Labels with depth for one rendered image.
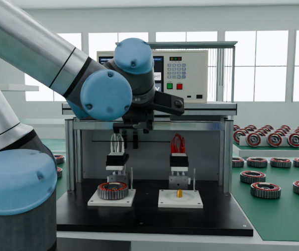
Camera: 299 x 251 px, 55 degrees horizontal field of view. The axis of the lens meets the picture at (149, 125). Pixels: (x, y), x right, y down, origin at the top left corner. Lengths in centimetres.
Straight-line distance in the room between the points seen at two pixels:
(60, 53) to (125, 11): 735
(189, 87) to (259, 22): 685
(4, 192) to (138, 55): 32
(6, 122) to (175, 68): 74
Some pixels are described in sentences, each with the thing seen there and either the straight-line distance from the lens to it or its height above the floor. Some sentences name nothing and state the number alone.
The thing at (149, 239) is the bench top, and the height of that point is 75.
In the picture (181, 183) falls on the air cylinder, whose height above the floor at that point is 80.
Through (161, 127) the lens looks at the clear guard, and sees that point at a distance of 91.
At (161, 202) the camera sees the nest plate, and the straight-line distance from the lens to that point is 102.
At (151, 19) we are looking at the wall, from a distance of 766.
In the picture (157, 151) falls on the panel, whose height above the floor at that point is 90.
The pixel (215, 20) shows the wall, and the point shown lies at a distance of 773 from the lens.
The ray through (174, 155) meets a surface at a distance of 110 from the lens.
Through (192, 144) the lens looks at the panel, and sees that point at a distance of 129.
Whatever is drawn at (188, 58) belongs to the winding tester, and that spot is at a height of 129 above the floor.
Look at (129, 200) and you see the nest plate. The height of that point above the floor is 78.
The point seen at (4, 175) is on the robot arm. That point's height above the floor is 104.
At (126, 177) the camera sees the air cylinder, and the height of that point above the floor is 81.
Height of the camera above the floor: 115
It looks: 6 degrees down
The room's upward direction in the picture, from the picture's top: straight up
